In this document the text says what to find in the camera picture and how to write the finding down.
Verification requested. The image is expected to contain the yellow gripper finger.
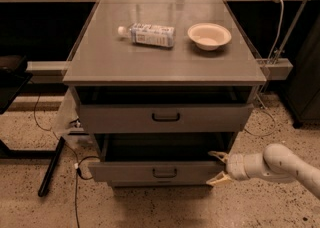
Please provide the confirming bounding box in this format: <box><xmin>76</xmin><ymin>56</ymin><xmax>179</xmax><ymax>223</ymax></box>
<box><xmin>206</xmin><ymin>171</ymin><xmax>233</xmax><ymax>186</ymax></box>
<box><xmin>208</xmin><ymin>151</ymin><xmax>229</xmax><ymax>164</ymax></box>

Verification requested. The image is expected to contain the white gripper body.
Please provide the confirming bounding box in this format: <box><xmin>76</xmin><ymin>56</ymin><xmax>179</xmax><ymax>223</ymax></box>
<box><xmin>226</xmin><ymin>154</ymin><xmax>252</xmax><ymax>181</ymax></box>

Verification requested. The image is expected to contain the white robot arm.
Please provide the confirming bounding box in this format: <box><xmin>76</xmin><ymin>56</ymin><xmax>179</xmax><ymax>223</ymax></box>
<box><xmin>206</xmin><ymin>143</ymin><xmax>320</xmax><ymax>199</ymax></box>

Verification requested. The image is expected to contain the grey drawer cabinet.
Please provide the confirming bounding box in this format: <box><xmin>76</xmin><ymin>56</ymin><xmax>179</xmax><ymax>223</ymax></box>
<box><xmin>62</xmin><ymin>0</ymin><xmax>267</xmax><ymax>190</ymax></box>

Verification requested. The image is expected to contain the grey top drawer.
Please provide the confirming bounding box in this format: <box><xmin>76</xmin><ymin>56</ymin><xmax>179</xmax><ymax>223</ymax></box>
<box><xmin>76</xmin><ymin>86</ymin><xmax>253</xmax><ymax>133</ymax></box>

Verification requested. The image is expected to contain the dark cabinet at right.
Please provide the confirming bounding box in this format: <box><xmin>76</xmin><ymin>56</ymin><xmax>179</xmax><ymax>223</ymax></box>
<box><xmin>285</xmin><ymin>17</ymin><xmax>320</xmax><ymax>128</ymax></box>

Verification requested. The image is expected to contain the white paper bowl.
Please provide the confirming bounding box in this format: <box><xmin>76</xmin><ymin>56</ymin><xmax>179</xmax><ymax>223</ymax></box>
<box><xmin>187</xmin><ymin>23</ymin><xmax>232</xmax><ymax>51</ymax></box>

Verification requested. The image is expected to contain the clear plastic water bottle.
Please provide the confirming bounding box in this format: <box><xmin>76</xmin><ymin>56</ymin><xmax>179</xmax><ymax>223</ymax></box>
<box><xmin>118</xmin><ymin>23</ymin><xmax>175</xmax><ymax>48</ymax></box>

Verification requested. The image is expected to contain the black stand leg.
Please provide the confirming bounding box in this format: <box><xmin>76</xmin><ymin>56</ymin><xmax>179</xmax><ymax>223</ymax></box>
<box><xmin>38</xmin><ymin>137</ymin><xmax>65</xmax><ymax>197</ymax></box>

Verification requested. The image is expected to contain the metal diagonal pole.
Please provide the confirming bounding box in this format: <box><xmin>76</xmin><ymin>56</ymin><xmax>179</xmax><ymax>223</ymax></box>
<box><xmin>271</xmin><ymin>0</ymin><xmax>320</xmax><ymax>65</ymax></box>

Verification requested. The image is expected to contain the black side table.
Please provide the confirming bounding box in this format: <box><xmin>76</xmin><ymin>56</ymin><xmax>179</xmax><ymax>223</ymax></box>
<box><xmin>0</xmin><ymin>55</ymin><xmax>32</xmax><ymax>114</ymax></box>

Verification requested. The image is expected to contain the black floor cable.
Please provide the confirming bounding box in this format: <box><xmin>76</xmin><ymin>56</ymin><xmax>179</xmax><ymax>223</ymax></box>
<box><xmin>32</xmin><ymin>93</ymin><xmax>104</xmax><ymax>228</ymax></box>

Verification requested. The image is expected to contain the white power cable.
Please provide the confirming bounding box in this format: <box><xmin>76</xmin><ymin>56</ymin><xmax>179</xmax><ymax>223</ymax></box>
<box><xmin>266</xmin><ymin>0</ymin><xmax>285</xmax><ymax>65</ymax></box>

